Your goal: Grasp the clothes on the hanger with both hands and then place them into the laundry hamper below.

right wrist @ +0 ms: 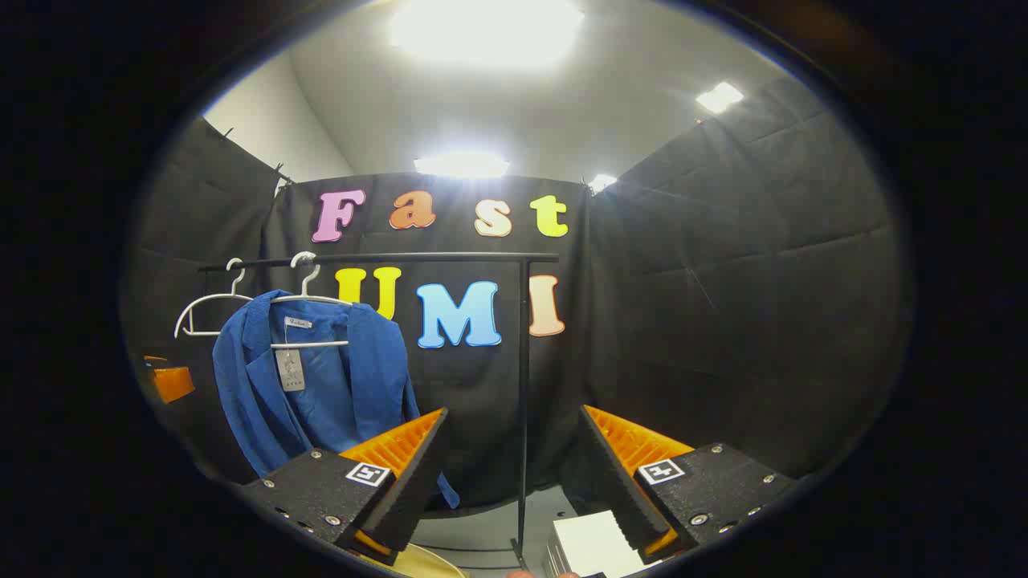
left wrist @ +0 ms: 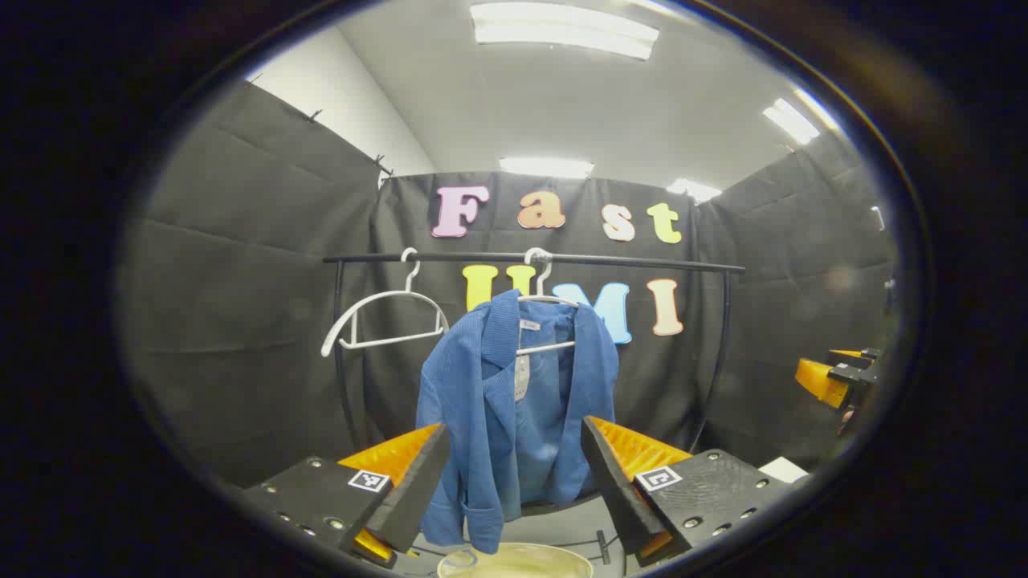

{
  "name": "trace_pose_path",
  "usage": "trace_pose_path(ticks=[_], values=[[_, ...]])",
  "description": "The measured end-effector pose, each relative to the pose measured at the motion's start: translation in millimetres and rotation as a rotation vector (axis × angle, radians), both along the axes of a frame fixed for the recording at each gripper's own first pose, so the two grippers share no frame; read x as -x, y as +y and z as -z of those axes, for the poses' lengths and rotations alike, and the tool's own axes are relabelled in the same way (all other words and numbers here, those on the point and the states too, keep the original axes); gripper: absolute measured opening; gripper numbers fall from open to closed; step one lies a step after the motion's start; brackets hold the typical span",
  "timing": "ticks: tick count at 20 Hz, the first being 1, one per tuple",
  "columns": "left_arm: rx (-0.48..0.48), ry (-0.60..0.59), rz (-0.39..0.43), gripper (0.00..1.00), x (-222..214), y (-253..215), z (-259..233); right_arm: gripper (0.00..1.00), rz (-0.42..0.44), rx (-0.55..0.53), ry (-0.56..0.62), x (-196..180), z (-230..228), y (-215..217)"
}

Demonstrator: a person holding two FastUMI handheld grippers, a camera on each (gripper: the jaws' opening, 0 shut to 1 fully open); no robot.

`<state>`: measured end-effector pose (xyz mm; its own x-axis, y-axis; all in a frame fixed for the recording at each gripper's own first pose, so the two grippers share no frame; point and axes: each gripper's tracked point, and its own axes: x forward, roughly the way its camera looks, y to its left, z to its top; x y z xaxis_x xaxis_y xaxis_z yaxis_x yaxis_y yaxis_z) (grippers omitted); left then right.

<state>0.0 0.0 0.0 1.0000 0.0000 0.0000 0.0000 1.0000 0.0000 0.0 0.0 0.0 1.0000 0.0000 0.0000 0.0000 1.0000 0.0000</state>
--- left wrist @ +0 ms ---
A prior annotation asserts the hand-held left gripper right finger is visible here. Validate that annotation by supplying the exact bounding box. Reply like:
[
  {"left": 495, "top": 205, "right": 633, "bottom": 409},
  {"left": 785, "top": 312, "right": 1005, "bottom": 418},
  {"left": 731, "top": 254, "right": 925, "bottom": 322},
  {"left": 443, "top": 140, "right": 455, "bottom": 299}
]
[{"left": 581, "top": 416, "right": 792, "bottom": 567}]

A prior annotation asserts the blue corduroy jacket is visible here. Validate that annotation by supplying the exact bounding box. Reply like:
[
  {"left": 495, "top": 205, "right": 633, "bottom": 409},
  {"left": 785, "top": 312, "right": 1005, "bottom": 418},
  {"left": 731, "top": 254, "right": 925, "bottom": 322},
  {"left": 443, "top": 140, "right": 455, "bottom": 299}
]
[{"left": 415, "top": 289, "right": 621, "bottom": 555}]

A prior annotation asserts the beige laundry hamper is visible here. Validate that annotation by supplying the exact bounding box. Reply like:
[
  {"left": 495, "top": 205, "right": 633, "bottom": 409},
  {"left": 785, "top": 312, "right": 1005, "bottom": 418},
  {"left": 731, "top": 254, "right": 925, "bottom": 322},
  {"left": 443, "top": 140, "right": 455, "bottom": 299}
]
[{"left": 436, "top": 542, "right": 595, "bottom": 578}]

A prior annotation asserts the white flat board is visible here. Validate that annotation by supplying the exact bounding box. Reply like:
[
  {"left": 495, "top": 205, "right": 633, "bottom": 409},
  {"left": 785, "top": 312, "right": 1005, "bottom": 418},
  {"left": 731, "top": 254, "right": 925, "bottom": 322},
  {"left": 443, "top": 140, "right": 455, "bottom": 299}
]
[{"left": 757, "top": 456, "right": 810, "bottom": 484}]

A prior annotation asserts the white plastic hanger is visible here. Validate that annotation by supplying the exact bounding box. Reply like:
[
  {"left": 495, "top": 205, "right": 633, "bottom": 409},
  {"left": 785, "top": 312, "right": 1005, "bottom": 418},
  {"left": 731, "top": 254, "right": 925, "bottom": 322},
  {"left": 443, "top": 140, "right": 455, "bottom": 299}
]
[
  {"left": 514, "top": 247, "right": 581, "bottom": 356},
  {"left": 320, "top": 247, "right": 451, "bottom": 358}
]

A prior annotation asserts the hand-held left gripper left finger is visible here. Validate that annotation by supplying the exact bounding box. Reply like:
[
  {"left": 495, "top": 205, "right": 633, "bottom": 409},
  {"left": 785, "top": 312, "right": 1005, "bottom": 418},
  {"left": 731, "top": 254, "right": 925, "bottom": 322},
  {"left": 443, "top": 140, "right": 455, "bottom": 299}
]
[{"left": 241, "top": 423, "right": 451, "bottom": 569}]

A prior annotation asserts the black backdrop cloth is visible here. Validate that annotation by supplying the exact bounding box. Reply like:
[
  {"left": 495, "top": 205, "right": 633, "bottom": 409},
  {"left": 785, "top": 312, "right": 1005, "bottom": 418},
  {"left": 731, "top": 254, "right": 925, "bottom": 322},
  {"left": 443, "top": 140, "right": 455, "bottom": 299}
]
[{"left": 120, "top": 80, "right": 899, "bottom": 490}]

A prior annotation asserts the ceiling light panel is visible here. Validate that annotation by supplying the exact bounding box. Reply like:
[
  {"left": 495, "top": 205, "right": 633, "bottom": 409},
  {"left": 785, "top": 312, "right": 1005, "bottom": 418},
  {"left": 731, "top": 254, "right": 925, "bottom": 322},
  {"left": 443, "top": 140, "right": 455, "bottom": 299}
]
[
  {"left": 667, "top": 178, "right": 722, "bottom": 203},
  {"left": 498, "top": 157, "right": 595, "bottom": 179},
  {"left": 763, "top": 88, "right": 840, "bottom": 145},
  {"left": 470, "top": 2, "right": 661, "bottom": 61}
]

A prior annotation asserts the black clothes rack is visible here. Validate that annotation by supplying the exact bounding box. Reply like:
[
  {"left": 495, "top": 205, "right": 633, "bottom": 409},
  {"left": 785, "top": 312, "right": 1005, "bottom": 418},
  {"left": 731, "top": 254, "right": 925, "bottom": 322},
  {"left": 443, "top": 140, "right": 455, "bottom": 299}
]
[{"left": 323, "top": 251, "right": 746, "bottom": 515}]

